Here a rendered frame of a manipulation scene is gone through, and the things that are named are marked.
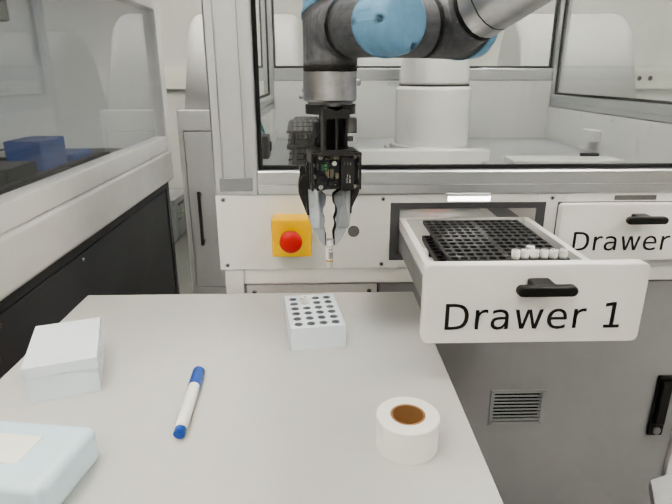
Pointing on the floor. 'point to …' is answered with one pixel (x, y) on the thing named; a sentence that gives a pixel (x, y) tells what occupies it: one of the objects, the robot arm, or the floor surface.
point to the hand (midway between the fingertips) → (328, 235)
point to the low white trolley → (258, 405)
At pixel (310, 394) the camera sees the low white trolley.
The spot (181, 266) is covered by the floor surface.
